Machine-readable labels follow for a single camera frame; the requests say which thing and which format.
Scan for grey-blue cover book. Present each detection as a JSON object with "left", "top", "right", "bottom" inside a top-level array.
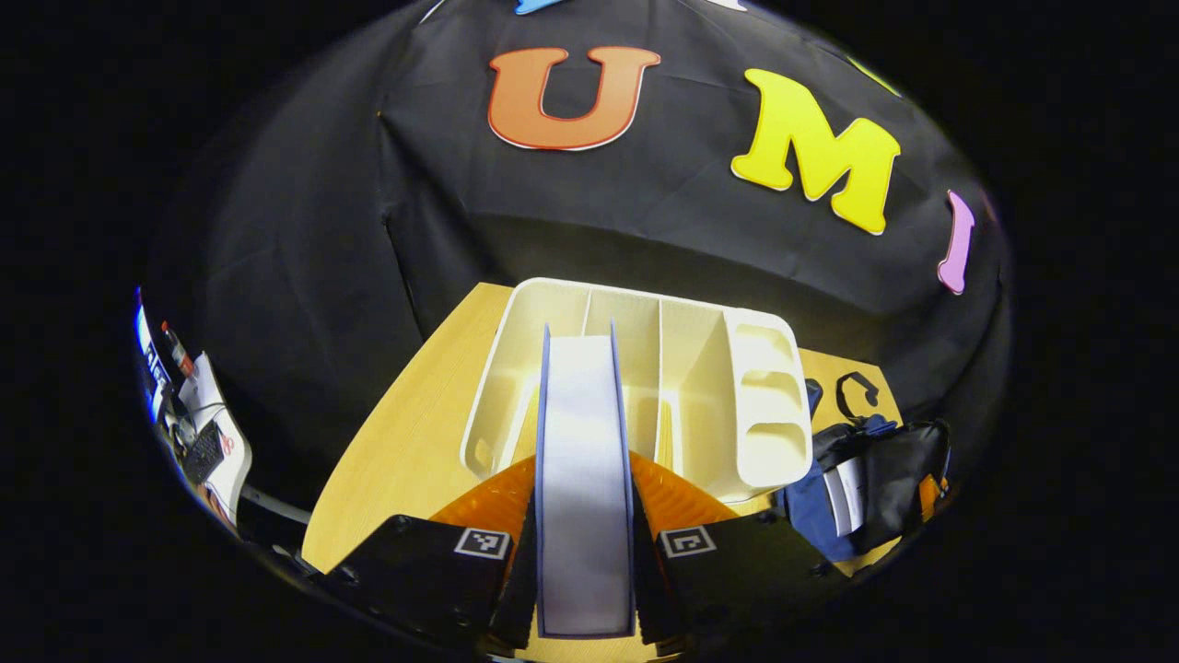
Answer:
[{"left": 534, "top": 322, "right": 637, "bottom": 640}]

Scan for black keyboard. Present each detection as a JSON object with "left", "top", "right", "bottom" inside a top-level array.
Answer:
[{"left": 181, "top": 421, "right": 228, "bottom": 485}]

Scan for red bottle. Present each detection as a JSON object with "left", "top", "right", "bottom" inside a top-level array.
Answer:
[{"left": 160, "top": 320, "right": 197, "bottom": 379}]

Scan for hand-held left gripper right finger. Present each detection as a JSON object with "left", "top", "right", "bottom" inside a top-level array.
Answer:
[{"left": 631, "top": 451, "right": 832, "bottom": 646}]

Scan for white side desk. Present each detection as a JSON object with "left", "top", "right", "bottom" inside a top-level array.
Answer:
[{"left": 175, "top": 354, "right": 255, "bottom": 532}]

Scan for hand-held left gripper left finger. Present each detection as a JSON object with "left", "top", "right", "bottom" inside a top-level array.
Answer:
[{"left": 313, "top": 456, "right": 541, "bottom": 650}]

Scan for blue schoolbag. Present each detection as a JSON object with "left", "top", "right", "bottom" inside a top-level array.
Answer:
[{"left": 778, "top": 371, "right": 952, "bottom": 565}]

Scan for white plastic bookshelf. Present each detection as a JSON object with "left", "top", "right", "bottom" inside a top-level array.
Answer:
[{"left": 461, "top": 278, "right": 815, "bottom": 505}]

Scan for computer monitor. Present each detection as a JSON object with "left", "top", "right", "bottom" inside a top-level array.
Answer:
[{"left": 135, "top": 288, "right": 173, "bottom": 426}]

